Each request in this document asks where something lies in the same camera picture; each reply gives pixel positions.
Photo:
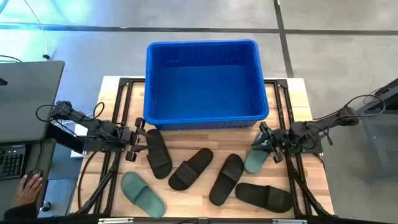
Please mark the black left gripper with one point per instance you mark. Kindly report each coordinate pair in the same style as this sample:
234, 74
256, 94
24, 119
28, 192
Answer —
129, 137

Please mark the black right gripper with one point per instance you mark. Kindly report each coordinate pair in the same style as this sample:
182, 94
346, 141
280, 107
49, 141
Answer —
282, 140

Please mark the green slide sandal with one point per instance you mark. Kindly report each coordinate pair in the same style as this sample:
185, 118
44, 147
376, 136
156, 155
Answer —
140, 193
255, 161

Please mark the black slide sandal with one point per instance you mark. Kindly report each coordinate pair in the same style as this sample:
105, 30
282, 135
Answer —
189, 169
225, 180
264, 196
160, 165

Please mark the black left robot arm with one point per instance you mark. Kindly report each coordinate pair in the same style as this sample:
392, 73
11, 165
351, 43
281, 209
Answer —
99, 127

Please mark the person's forearm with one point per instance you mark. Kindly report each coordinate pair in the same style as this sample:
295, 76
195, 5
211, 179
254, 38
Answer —
18, 213

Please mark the blue plastic bin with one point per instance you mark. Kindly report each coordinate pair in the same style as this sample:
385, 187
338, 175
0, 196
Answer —
202, 87

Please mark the white power adapter box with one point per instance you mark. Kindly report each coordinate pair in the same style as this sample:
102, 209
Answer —
79, 132

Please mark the black desk support bar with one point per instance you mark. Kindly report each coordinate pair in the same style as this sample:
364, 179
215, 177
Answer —
62, 137

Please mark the dark grey desk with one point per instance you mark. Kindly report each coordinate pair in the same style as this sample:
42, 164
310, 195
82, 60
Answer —
40, 158

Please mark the black round knob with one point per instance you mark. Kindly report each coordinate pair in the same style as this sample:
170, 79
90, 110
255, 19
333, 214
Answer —
46, 206

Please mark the grey metal side table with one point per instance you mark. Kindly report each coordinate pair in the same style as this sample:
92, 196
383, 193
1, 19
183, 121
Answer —
382, 140

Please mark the person's hand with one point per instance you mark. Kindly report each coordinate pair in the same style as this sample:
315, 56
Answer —
28, 193

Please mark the black keyboard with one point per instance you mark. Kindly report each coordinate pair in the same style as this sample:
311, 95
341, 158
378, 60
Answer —
12, 161

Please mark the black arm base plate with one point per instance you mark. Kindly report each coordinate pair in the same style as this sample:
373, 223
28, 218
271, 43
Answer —
315, 148

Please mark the silver metal bracket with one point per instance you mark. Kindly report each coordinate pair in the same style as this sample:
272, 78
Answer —
289, 221
115, 220

